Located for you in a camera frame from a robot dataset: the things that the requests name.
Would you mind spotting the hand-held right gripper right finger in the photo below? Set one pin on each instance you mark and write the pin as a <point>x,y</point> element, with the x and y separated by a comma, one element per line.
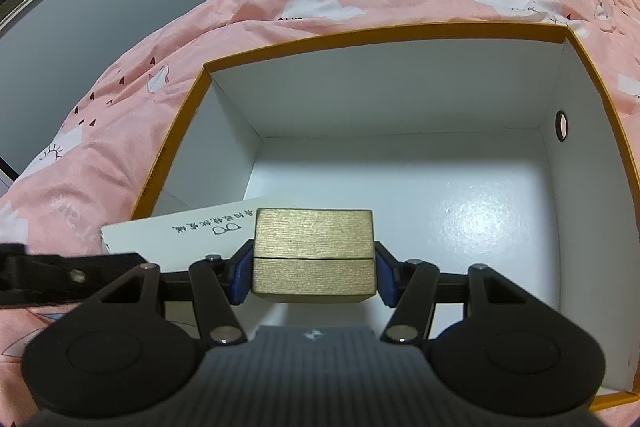
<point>385,277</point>

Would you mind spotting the gold box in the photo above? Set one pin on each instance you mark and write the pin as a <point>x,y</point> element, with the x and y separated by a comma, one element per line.
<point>312,257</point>

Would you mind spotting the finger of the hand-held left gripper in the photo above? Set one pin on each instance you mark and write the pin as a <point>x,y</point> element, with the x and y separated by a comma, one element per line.
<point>60,274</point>

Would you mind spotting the orange cardboard box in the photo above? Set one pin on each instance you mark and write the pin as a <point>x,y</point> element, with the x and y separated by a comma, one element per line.
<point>400,107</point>

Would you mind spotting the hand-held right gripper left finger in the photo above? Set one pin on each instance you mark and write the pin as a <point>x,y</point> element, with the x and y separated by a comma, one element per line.
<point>244,274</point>

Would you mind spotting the white box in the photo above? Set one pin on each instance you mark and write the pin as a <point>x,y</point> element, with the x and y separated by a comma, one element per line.
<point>175,239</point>

